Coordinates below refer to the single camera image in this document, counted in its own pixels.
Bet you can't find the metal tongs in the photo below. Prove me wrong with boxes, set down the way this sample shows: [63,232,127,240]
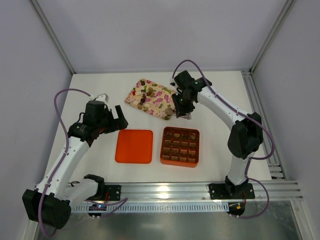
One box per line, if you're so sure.
[165,107,192,120]

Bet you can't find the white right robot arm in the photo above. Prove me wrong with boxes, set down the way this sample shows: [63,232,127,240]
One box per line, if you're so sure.
[170,70,264,199]

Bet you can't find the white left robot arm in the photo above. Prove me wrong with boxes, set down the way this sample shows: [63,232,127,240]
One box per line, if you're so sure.
[22,100,129,230]

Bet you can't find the orange chocolate box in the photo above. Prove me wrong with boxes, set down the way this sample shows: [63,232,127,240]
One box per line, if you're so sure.
[160,126,200,168]

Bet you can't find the floral tray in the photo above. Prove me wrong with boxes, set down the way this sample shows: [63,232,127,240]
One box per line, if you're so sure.
[124,78,176,121]

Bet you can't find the orange box lid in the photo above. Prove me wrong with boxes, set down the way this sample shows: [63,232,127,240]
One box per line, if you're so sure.
[115,129,153,164]

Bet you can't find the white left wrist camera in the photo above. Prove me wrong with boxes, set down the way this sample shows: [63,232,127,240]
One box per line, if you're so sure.
[89,93,109,104]

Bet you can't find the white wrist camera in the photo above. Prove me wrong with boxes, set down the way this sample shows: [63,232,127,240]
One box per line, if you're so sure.
[89,93,109,104]
[170,78,176,87]

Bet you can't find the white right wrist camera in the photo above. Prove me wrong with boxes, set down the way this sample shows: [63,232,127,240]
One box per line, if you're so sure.
[170,78,176,87]

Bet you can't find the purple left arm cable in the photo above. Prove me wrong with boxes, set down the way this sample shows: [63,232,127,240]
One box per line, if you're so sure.
[38,88,92,238]

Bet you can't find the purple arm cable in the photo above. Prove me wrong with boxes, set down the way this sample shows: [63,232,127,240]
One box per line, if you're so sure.
[171,59,276,220]
[38,88,92,238]

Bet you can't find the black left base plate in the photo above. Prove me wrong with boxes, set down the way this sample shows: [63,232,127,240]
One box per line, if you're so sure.
[103,184,122,202]

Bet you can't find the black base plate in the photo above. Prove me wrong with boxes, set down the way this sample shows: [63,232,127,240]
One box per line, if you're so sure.
[208,182,256,200]
[103,184,122,202]

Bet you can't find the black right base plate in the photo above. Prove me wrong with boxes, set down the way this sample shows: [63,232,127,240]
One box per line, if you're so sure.
[208,182,256,200]

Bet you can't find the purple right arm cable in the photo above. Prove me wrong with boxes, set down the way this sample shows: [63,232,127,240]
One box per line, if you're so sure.
[171,59,276,220]

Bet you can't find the slotted cable duct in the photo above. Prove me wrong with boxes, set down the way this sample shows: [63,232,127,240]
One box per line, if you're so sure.
[71,201,229,214]

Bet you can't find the aluminium right side rail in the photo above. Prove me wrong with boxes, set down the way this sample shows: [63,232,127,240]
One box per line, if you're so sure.
[241,69,287,181]

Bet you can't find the aluminium rail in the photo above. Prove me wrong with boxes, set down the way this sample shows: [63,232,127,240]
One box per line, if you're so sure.
[32,179,305,202]
[241,69,287,181]

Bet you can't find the aluminium front rail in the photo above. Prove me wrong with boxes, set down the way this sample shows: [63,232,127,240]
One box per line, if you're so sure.
[32,179,305,202]

